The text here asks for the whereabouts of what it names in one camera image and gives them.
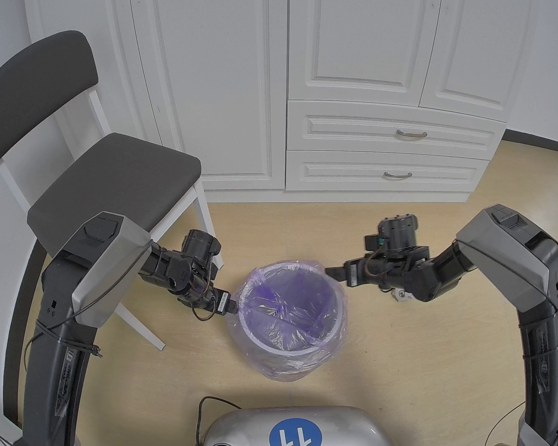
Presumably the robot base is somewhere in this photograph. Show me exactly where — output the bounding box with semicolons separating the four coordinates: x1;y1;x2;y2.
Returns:
205;405;393;446

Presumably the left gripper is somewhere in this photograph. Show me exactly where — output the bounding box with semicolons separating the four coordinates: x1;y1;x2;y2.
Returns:
194;286;232;320

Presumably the white wardrobe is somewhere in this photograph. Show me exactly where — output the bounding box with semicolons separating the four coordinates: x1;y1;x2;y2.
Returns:
23;0;538;203

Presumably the white chair with grey cushions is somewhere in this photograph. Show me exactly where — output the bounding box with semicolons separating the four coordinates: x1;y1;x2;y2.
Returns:
0;30;224;352

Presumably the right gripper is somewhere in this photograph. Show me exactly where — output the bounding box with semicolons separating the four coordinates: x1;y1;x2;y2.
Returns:
344;256;384;289

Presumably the white trash bin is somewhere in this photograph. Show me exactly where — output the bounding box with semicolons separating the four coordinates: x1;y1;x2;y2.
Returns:
238;262;346;354

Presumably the black cable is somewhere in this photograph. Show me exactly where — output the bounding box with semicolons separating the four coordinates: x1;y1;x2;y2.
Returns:
195;395;242;442
487;400;527;446

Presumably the purple plastic bag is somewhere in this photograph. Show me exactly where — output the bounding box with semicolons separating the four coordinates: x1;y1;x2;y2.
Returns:
226;259;348;382

